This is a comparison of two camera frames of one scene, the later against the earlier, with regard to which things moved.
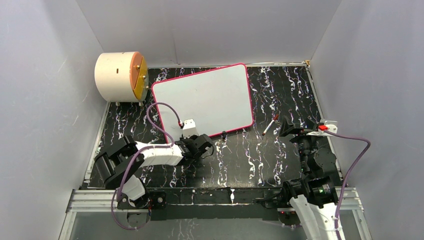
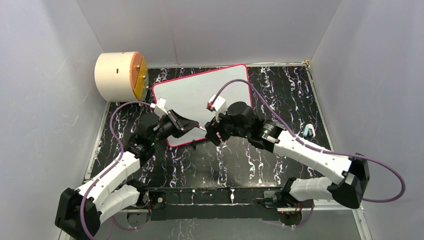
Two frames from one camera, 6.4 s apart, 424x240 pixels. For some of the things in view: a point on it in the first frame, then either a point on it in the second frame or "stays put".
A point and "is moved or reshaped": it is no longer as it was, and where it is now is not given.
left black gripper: [185, 140] -> [183, 124]
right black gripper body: [306, 143] -> [225, 127]
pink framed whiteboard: [218, 100] stays put
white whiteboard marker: [270, 124] is moved or reshaped
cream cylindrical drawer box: [122, 77] stays put
